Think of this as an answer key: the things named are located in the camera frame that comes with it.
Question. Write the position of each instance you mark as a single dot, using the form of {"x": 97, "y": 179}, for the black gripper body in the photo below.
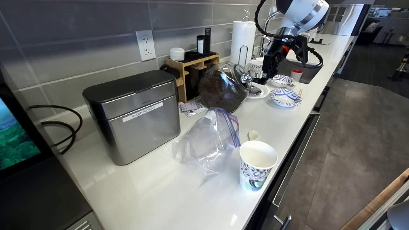
{"x": 272, "y": 52}

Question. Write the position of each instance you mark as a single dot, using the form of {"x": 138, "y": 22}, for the round metal jug lid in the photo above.
{"x": 254, "y": 89}

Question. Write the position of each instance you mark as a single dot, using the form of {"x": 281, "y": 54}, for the white paper plate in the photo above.
{"x": 265, "y": 92}

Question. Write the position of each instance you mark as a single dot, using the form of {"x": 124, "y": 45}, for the patterned paper cup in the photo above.
{"x": 256, "y": 63}
{"x": 256, "y": 170}

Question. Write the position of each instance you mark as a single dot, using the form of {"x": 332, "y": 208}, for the metal paper towel holder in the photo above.
{"x": 243, "y": 46}

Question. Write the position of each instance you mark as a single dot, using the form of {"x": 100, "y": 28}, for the white paper towel roll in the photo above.
{"x": 243, "y": 36}

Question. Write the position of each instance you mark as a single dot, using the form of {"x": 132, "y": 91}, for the black sink basin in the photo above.
{"x": 308, "y": 71}

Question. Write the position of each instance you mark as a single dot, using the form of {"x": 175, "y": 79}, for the tall black narrow box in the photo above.
{"x": 207, "y": 40}

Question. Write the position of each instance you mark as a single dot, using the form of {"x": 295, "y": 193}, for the black box with white label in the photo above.
{"x": 200, "y": 45}

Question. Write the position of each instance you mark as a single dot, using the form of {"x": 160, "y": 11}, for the wooden countertop rack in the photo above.
{"x": 183, "y": 70}

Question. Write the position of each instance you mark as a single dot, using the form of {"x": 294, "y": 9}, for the clear zip plastic bag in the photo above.
{"x": 205, "y": 140}

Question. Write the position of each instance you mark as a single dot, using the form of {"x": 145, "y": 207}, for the white round cap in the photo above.
{"x": 176, "y": 54}

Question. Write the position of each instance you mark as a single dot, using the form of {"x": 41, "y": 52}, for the stainless steel lidded bin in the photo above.
{"x": 141, "y": 128}

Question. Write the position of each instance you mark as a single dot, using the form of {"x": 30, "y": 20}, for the dark lower cabinet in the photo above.
{"x": 263, "y": 212}

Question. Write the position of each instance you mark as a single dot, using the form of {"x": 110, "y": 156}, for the wooden board edge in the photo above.
{"x": 375, "y": 199}

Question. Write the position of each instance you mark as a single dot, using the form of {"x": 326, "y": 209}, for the grey round object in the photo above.
{"x": 400, "y": 215}

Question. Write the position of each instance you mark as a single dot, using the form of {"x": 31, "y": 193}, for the black appliance with screen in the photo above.
{"x": 26, "y": 192}

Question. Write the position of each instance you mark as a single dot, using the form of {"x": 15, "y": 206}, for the white wall outlet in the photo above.
{"x": 146, "y": 45}

